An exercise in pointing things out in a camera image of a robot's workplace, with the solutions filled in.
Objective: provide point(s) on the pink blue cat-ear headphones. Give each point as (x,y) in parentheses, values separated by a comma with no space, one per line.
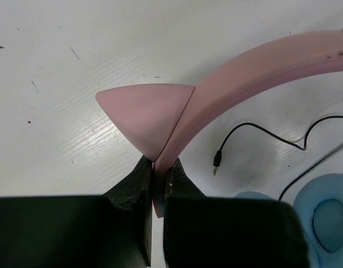
(161,119)

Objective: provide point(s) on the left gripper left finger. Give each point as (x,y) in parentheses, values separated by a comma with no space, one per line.
(109,230)

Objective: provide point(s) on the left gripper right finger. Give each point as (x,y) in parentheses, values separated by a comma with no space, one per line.
(201,231)

